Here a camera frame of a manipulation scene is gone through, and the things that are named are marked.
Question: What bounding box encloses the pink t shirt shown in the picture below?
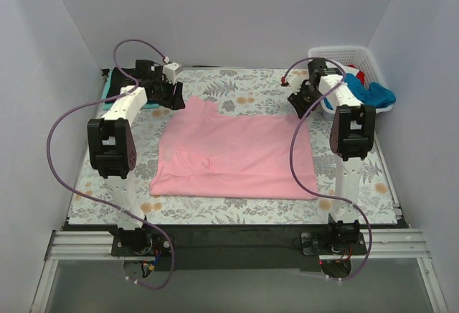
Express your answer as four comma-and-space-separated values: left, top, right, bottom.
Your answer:
149, 96, 318, 200

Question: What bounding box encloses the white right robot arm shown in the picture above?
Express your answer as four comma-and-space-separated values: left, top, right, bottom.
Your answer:
281, 57, 377, 254

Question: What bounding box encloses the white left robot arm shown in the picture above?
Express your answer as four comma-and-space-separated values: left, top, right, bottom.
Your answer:
87, 60, 186, 256

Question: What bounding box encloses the folded black t shirt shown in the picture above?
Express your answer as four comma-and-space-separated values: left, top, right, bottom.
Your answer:
105, 67, 141, 98

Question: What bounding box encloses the white t shirt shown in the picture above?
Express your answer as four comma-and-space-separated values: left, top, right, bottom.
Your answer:
338, 63, 360, 76

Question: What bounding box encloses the red t shirt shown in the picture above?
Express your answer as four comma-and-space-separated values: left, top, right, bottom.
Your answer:
349, 65, 365, 86

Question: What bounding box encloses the folded teal t shirt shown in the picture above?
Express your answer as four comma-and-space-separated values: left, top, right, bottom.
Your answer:
101, 76, 160, 111

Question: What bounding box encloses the blue t shirt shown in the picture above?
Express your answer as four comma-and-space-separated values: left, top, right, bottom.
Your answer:
318, 73, 396, 109

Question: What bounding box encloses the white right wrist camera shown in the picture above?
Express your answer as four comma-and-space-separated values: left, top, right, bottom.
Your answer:
281, 72, 306, 93

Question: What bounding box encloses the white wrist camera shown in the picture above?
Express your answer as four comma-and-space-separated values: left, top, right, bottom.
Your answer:
281, 72, 306, 93
163, 62, 183, 84

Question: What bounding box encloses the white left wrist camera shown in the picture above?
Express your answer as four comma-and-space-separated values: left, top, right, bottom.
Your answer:
163, 62, 183, 84

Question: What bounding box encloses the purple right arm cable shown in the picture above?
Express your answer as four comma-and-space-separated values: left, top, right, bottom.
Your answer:
283, 57, 372, 282

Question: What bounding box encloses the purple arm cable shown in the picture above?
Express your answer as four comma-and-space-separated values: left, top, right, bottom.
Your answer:
283, 57, 372, 282
46, 39, 176, 291

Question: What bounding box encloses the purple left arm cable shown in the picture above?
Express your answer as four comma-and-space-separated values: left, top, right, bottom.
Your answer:
46, 39, 176, 291

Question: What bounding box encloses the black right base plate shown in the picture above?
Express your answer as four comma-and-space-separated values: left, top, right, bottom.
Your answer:
300, 231, 367, 256

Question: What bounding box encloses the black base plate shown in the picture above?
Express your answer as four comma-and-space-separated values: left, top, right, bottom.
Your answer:
300, 231, 367, 256
110, 233, 174, 257

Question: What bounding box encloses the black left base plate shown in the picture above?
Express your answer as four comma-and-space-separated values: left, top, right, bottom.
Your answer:
110, 233, 174, 257

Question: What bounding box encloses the aluminium front rail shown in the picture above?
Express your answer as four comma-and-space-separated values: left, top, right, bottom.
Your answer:
45, 225, 430, 260

